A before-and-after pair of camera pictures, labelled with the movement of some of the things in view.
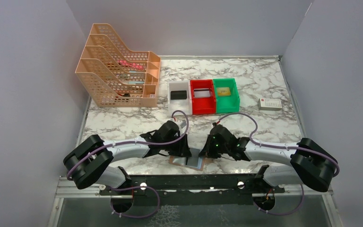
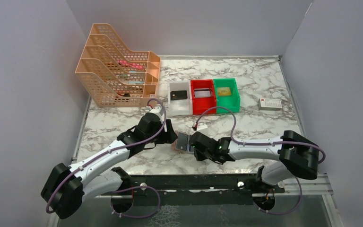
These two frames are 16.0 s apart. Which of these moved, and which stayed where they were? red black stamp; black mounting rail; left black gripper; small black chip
Moved: left black gripper
Stayed: red black stamp; small black chip; black mounting rail
